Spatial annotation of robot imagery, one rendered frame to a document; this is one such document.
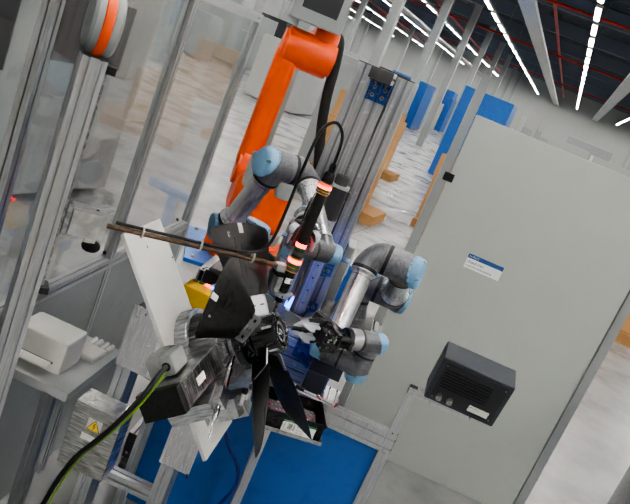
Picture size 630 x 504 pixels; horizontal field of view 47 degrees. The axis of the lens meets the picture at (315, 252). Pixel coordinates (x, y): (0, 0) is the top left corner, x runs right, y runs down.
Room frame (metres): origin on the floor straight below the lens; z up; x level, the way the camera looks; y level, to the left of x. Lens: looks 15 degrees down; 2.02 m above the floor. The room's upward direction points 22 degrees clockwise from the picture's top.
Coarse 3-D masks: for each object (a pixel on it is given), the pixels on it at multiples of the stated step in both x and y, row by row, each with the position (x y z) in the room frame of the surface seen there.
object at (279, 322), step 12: (276, 312) 2.00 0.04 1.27; (264, 324) 1.95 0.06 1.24; (276, 324) 1.97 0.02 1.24; (252, 336) 1.93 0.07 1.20; (264, 336) 1.93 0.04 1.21; (276, 336) 1.93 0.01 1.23; (240, 348) 1.92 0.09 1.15; (252, 348) 1.95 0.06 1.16; (240, 360) 1.93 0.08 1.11; (252, 360) 1.97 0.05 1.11
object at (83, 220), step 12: (72, 204) 1.73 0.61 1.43; (84, 204) 1.78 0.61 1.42; (72, 216) 1.72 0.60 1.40; (84, 216) 1.73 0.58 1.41; (96, 216) 1.75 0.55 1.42; (108, 216) 1.77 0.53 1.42; (72, 228) 1.72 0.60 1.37; (84, 228) 1.74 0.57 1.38; (96, 228) 1.75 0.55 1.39; (96, 240) 1.76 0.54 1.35
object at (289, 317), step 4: (268, 296) 2.33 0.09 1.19; (268, 300) 2.29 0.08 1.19; (272, 300) 2.31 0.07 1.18; (268, 304) 2.26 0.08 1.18; (272, 304) 2.28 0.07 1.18; (280, 304) 2.32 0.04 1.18; (268, 308) 2.22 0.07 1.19; (272, 308) 2.24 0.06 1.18; (280, 308) 2.28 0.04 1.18; (284, 308) 2.31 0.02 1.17; (280, 312) 2.23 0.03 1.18; (284, 312) 2.26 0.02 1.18; (288, 312) 2.29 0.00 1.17; (292, 312) 2.33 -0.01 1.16; (284, 316) 2.21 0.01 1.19; (288, 316) 2.23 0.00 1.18; (292, 316) 2.27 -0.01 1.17; (296, 316) 2.32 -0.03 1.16; (284, 320) 2.16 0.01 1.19; (288, 320) 2.19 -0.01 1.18; (292, 320) 2.22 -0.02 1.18; (296, 320) 2.26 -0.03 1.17; (300, 320) 2.31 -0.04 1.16; (288, 324) 2.15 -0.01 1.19; (292, 324) 2.18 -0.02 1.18; (296, 328) 2.17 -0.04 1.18; (300, 328) 2.20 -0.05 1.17; (304, 328) 2.24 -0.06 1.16
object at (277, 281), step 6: (282, 264) 2.06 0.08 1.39; (276, 270) 2.04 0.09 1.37; (282, 270) 2.05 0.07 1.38; (276, 276) 2.06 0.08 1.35; (282, 276) 2.05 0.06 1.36; (276, 282) 2.05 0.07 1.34; (276, 288) 2.05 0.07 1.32; (276, 294) 2.05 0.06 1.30; (282, 294) 2.05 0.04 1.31; (288, 294) 2.07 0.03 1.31
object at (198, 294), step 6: (192, 282) 2.47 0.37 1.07; (198, 282) 2.50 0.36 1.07; (186, 288) 2.42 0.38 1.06; (192, 288) 2.42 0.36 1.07; (198, 288) 2.44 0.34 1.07; (204, 288) 2.46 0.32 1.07; (210, 288) 2.49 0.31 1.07; (192, 294) 2.42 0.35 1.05; (198, 294) 2.42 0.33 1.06; (204, 294) 2.42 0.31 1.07; (210, 294) 2.43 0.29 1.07; (192, 300) 2.42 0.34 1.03; (198, 300) 2.42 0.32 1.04; (204, 300) 2.41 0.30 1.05; (192, 306) 2.42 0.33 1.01; (198, 306) 2.42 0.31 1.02; (204, 306) 2.41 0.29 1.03
